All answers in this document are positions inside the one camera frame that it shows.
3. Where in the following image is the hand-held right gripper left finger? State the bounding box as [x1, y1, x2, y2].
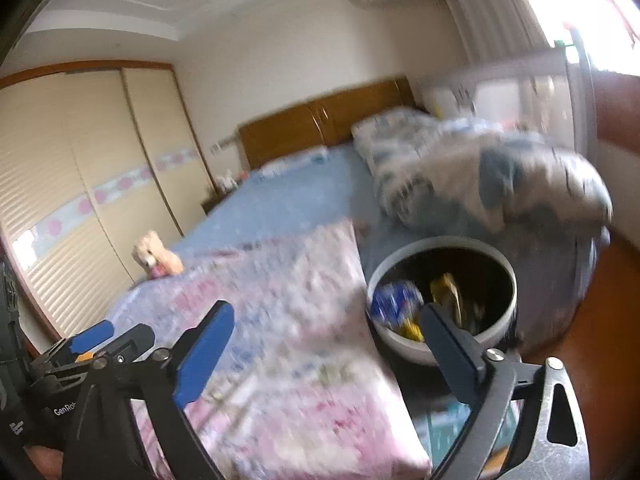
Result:
[62, 300, 236, 480]

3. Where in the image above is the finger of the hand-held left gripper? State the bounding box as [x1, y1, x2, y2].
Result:
[90, 324, 155, 367]
[31, 320, 115, 376]

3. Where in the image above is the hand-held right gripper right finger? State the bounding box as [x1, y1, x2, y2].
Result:
[419, 302, 591, 480]

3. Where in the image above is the yellow snack wrapper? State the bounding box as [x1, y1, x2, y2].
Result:
[395, 317, 426, 343]

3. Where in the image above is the white trash bin black bag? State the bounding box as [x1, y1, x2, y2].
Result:
[366, 236, 518, 365]

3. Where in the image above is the blue snack wrapper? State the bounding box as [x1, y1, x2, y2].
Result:
[370, 280, 425, 331]

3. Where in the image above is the person's left hand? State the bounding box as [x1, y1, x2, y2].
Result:
[24, 447, 66, 480]

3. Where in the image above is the beige teddy bear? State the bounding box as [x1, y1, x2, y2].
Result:
[132, 230, 183, 278]

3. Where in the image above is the pink floral blanket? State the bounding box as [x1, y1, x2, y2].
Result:
[107, 219, 433, 480]

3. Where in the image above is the dark wooden nightstand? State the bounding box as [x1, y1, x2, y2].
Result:
[201, 192, 236, 216]

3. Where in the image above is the bed with blue sheet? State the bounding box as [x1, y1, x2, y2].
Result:
[170, 142, 601, 356]

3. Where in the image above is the cream sliding door wardrobe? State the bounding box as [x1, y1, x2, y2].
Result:
[0, 60, 218, 341]

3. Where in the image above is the blue white printed quilt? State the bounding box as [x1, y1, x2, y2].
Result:
[351, 107, 615, 233]

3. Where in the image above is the blue white pillow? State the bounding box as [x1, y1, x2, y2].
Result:
[257, 146, 331, 181]

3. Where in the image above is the brown wooden headboard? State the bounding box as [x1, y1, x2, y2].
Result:
[237, 76, 416, 171]

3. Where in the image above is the brown wooden furniture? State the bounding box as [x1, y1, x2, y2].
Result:
[592, 72, 640, 161]

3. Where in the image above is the grey dotted curtain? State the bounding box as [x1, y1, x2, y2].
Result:
[432, 0, 551, 68]

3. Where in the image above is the bright window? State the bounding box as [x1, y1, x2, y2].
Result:
[505, 0, 640, 73]

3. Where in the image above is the grey white bed guard rail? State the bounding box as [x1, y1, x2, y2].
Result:
[415, 49, 583, 151]

